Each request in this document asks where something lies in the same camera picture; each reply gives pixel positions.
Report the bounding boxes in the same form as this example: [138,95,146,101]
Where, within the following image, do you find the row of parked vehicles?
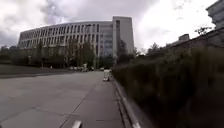
[69,65,105,72]

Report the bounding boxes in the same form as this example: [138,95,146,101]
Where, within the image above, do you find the long curved pale building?
[17,15,135,68]

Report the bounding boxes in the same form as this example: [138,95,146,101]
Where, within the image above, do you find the low building with roof box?
[166,28,224,54]

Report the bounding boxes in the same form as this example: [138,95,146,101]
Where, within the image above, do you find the grey concrete slab pavement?
[0,70,134,128]

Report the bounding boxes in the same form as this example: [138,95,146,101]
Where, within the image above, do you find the pale multi-storey building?
[205,0,224,30]

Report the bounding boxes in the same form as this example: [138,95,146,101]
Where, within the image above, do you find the dark grass strip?
[0,63,73,80]

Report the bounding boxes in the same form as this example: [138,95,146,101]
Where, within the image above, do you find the tall dark hedge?
[111,46,224,128]

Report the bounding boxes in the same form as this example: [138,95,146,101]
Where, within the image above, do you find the small white box-shaped object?
[102,69,111,82]

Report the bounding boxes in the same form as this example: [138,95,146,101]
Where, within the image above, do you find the grey concrete kerb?
[111,78,148,128]

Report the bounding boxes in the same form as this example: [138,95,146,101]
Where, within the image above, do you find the dark conifer trees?
[116,39,138,66]

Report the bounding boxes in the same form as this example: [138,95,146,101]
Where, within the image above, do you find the row of trees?
[0,39,101,69]

